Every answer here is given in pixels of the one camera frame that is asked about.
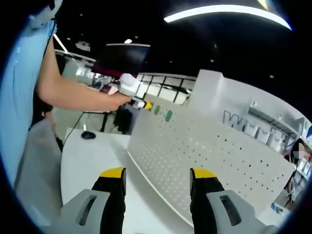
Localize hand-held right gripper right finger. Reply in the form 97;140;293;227
190;167;276;234

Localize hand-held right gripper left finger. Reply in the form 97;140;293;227
52;167;126;234

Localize white perforated mounting plate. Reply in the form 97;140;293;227
126;96;297;227

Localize kiosk display screen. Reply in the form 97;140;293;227
99;84;120;96

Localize black office chair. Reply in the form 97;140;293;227
114;108;134;135

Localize hanging black screen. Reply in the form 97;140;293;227
94;43;151;75

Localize white ceiling projector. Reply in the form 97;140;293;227
75;41;91;52

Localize short ceiling light strip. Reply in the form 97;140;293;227
53;34;68;52

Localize metal shelf rack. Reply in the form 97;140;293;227
248;101;312;171

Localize operator in blue shirt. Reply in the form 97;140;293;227
0;14;58;182

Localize curved ceiling light strip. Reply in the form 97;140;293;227
163;4;293;32

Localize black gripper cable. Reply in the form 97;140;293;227
63;111;85;145

